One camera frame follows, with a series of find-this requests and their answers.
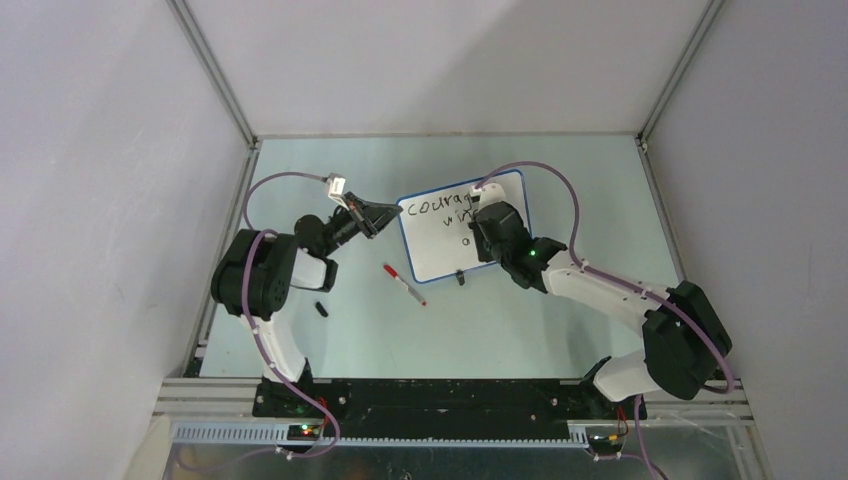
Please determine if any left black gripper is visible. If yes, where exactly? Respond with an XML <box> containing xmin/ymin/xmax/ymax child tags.
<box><xmin>321</xmin><ymin>192</ymin><xmax>402</xmax><ymax>256</ymax></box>

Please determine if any blue framed whiteboard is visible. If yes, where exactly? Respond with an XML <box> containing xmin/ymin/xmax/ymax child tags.
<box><xmin>396</xmin><ymin>169</ymin><xmax>531</xmax><ymax>285</ymax></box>

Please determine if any black marker cap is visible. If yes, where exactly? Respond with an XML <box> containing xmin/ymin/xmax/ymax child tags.
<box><xmin>315</xmin><ymin>302</ymin><xmax>329</xmax><ymax>318</ymax></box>

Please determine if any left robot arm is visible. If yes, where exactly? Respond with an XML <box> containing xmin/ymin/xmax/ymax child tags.
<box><xmin>210</xmin><ymin>192</ymin><xmax>402</xmax><ymax>417</ymax></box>

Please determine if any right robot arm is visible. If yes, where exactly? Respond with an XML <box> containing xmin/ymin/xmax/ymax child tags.
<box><xmin>470</xmin><ymin>201</ymin><xmax>732</xmax><ymax>418</ymax></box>

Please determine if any red whiteboard marker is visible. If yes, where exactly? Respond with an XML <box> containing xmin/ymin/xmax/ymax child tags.
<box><xmin>383</xmin><ymin>264</ymin><xmax>427</xmax><ymax>307</ymax></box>

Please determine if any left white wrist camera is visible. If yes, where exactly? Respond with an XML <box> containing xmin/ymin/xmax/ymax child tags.
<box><xmin>325</xmin><ymin>173</ymin><xmax>346</xmax><ymax>201</ymax></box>

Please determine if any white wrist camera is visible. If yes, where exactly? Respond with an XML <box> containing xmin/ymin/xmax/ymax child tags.
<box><xmin>325</xmin><ymin>173</ymin><xmax>346</xmax><ymax>201</ymax></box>
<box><xmin>470</xmin><ymin>182</ymin><xmax>506</xmax><ymax>210</ymax></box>

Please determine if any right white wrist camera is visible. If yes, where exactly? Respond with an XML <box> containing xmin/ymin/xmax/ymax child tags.
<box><xmin>470</xmin><ymin>182</ymin><xmax>506</xmax><ymax>210</ymax></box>

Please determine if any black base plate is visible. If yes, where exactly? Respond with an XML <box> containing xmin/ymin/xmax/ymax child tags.
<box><xmin>252</xmin><ymin>379</ymin><xmax>647</xmax><ymax>441</ymax></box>

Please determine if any aluminium frame rail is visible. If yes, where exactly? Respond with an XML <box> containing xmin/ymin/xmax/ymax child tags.
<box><xmin>153</xmin><ymin>378</ymin><xmax>754</xmax><ymax>449</ymax></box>

